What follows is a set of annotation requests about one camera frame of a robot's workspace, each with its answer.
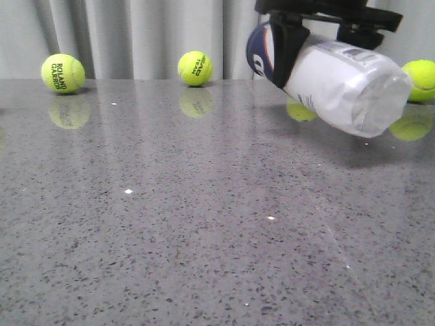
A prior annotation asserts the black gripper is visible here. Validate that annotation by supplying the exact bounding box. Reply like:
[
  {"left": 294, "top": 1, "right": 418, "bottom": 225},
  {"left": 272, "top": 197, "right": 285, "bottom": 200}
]
[{"left": 255, "top": 0, "right": 403, "bottom": 88}]

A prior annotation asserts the white blue tennis ball can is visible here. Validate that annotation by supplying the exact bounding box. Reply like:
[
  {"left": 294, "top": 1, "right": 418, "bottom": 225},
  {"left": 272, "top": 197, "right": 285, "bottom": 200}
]
[{"left": 246, "top": 20, "right": 413, "bottom": 139}]

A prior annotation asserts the plain yellow tennis ball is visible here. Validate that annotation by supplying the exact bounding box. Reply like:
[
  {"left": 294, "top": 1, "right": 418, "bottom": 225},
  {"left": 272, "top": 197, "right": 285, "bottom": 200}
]
[{"left": 402, "top": 60, "right": 435, "bottom": 102}]

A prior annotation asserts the Head Team tennis ball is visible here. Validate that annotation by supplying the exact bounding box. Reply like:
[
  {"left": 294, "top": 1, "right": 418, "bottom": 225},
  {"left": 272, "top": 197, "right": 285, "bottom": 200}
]
[{"left": 177, "top": 50, "right": 213, "bottom": 86}]

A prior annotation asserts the Roland Garros tennis ball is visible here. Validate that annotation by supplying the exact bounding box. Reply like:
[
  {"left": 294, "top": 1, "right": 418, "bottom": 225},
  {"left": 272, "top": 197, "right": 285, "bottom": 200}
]
[{"left": 41, "top": 54, "right": 86, "bottom": 94}]

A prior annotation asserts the white pleated curtain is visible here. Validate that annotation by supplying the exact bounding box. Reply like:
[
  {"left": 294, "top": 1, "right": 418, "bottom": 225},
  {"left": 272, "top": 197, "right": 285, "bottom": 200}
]
[{"left": 0, "top": 0, "right": 435, "bottom": 81}]

